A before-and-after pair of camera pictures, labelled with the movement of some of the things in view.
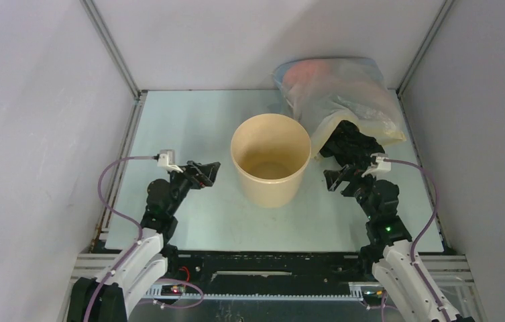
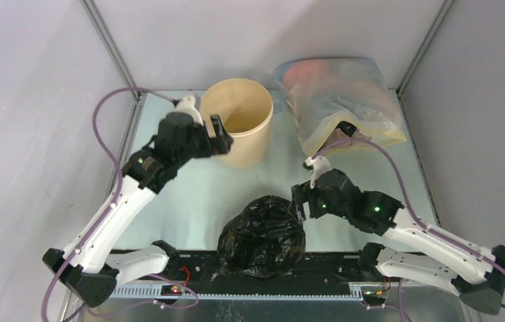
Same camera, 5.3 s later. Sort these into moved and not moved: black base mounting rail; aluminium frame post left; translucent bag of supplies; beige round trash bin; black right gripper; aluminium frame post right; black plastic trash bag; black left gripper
Moved: black right gripper; black plastic trash bag; black left gripper; beige round trash bin
Not moved: aluminium frame post left; aluminium frame post right; black base mounting rail; translucent bag of supplies
